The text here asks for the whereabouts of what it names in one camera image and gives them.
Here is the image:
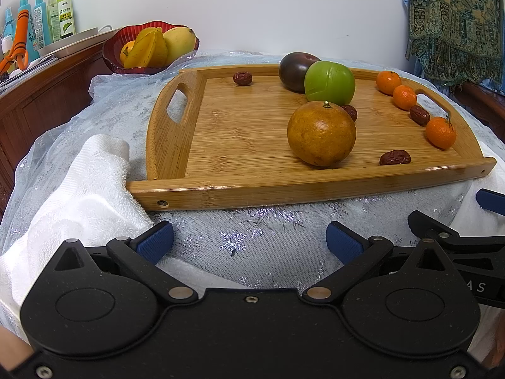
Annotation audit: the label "pale green spray bottle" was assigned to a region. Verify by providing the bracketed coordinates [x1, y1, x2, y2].
[47, 0, 60, 44]

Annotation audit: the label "yellow star fruit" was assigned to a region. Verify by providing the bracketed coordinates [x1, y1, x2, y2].
[123, 27, 168, 69]

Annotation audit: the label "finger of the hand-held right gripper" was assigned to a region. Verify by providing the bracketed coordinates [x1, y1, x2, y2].
[407, 210, 505, 254]
[475, 189, 505, 218]

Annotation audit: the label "wooden bamboo tray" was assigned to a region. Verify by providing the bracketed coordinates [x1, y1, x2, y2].
[125, 63, 497, 211]

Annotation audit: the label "dark purple round fruit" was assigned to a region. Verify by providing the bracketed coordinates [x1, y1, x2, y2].
[278, 52, 321, 93]

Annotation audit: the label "dark wooden stool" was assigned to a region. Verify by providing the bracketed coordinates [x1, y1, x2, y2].
[454, 81, 505, 145]

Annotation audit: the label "green apple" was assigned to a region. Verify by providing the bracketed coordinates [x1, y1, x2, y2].
[304, 60, 356, 107]

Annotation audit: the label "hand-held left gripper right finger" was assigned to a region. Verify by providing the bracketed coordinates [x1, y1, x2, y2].
[302, 221, 446, 305]

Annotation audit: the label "wooden cabinet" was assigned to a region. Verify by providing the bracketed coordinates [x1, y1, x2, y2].
[0, 39, 115, 214]

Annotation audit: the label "person's leg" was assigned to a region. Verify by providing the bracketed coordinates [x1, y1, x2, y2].
[0, 326, 32, 368]

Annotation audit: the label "green patterned shawl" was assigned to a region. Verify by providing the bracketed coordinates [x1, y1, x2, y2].
[406, 0, 505, 87]

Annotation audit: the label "orange handled tool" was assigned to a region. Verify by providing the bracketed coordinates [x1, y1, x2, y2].
[0, 8, 32, 75]

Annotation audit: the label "white towel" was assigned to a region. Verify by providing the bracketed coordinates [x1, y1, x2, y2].
[0, 134, 505, 364]

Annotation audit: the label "small tangerine with stem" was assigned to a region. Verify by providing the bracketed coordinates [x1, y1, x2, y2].
[425, 115, 457, 151]

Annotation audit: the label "red fruit bowl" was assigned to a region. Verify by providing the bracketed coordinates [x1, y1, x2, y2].
[102, 21, 200, 75]

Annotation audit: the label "small teal spray bottle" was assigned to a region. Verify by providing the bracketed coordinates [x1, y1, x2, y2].
[3, 7, 16, 48]

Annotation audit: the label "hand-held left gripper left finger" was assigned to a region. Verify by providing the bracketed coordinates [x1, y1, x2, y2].
[53, 221, 199, 305]

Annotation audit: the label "yellow mango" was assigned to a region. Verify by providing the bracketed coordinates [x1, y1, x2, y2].
[163, 26, 198, 66]

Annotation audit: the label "large brownish orange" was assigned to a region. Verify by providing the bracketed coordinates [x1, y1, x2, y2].
[287, 100, 357, 167]

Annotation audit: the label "white papers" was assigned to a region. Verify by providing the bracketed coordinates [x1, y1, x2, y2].
[0, 55, 60, 87]

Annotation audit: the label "blue spray bottle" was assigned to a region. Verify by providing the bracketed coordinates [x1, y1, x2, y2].
[33, 0, 48, 50]
[18, 0, 33, 52]

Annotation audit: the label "small orange fruit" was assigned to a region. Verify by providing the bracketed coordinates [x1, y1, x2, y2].
[119, 40, 137, 68]

